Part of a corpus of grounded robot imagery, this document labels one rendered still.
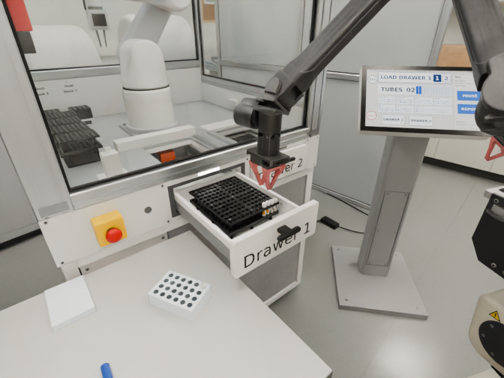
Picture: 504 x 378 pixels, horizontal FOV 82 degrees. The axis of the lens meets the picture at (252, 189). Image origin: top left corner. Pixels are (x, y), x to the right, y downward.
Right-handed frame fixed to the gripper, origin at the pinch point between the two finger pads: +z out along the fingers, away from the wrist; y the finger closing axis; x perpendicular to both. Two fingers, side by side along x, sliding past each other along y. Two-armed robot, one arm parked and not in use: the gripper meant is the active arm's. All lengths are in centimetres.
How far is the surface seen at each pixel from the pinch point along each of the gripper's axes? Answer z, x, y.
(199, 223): 11.2, -15.9, -8.2
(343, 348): 95, 47, 12
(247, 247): 8.4, -13.7, 10.3
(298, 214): 5.4, 3.0, 10.1
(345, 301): 91, 67, -2
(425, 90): -19, 91, -4
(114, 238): 12.2, -36.5, -15.8
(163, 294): 20.3, -31.4, 1.1
